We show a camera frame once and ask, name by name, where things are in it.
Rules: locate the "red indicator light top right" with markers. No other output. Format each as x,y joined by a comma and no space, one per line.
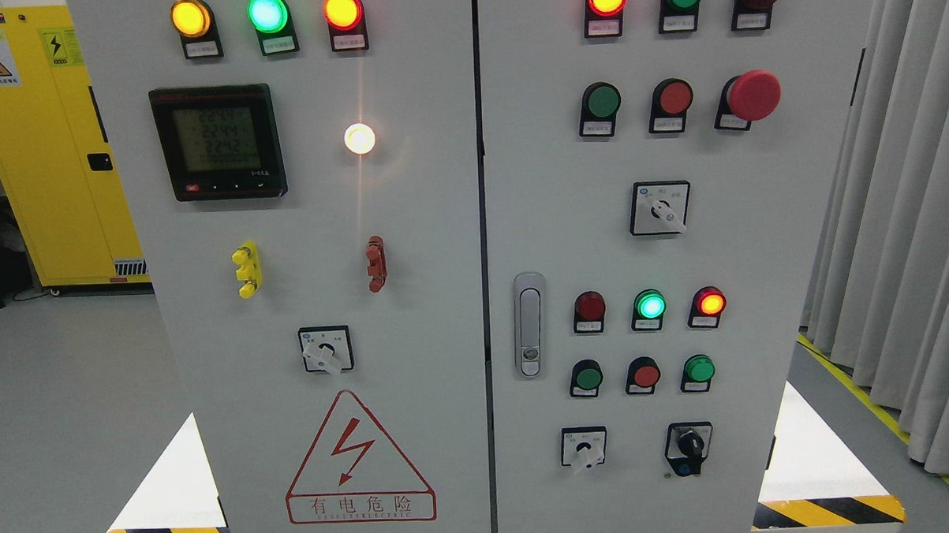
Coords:
603,18

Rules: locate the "green indicator light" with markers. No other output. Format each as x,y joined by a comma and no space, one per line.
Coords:
273,26
648,311
678,16

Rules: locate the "upper red push button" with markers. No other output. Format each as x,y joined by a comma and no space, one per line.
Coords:
670,101

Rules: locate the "green indicator light top right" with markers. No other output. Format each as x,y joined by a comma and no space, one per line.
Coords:
678,16

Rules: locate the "middle green indicator light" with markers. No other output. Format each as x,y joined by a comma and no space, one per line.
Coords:
648,311

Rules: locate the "silver cabinet door handle lock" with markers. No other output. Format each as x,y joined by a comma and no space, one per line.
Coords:
528,289

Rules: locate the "red terminal connector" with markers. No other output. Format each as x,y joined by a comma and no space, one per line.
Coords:
376,263

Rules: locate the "lower white rotary selector switch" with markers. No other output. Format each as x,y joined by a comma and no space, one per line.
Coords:
583,448

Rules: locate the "upper green push button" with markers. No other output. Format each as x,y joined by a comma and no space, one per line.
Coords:
600,103

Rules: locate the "red push button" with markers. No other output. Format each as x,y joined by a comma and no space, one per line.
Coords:
642,376
670,101

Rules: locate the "black digital power meter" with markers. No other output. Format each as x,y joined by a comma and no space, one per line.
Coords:
220,142

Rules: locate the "grey curtain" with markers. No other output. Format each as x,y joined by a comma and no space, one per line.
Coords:
878,303

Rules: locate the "upper right rotary selector switch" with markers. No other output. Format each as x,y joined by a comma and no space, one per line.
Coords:
659,208

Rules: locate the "white glowing indicator light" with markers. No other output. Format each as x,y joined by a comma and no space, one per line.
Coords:
360,138

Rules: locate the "green start push button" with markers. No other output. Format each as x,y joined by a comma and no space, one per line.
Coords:
585,379

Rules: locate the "red indicator light top left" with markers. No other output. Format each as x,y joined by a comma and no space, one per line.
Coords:
348,30

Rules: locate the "red indicator light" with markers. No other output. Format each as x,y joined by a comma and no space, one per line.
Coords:
706,308
589,313
348,30
603,18

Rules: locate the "right cabinet door panel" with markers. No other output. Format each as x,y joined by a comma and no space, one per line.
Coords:
560,204

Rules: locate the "cabinet door panel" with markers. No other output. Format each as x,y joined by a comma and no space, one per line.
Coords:
560,204
418,344

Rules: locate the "red electrical hazard warning sign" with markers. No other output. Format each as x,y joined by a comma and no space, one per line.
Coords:
354,472

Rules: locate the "yellow safety cabinet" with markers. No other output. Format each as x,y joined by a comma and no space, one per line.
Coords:
55,159

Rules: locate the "red emergency stop mushroom button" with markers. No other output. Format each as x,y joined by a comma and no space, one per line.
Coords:
747,98

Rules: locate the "green indicator light top left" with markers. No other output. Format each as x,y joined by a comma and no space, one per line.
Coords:
273,26

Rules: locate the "lower red push button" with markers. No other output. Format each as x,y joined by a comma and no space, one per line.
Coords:
642,376

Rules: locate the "lower right green push button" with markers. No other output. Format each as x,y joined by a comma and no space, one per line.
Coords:
698,373

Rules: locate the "yellow terminal connector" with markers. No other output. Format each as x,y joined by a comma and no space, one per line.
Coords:
248,271

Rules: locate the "black key selector switch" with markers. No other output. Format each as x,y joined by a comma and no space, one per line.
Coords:
688,445

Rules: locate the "yellow indicator light top left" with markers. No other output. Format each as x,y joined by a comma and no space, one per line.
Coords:
197,29

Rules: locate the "left door rotary selector switch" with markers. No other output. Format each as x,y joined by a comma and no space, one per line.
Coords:
326,349

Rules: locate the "left cabinet door panel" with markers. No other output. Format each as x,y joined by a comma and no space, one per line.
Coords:
418,344

